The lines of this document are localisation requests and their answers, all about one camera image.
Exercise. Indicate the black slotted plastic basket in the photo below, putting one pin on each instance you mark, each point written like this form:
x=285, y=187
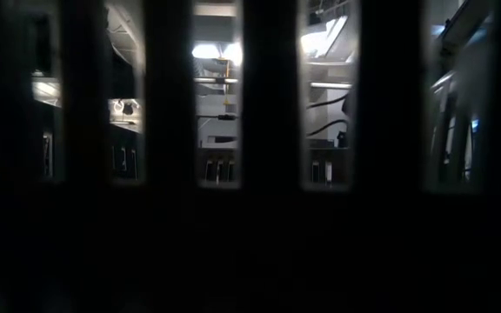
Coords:
x=272, y=130

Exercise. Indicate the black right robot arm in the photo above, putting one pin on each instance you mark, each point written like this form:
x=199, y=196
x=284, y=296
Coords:
x=347, y=108

